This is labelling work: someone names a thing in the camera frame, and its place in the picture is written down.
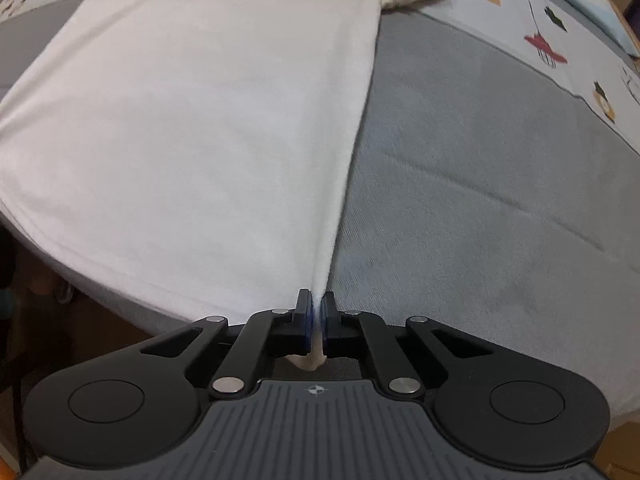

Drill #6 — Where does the white t-shirt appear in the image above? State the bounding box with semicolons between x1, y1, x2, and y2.
1;0;422;323

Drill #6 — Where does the grey printed bed sheet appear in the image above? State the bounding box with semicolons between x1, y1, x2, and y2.
1;0;639;422

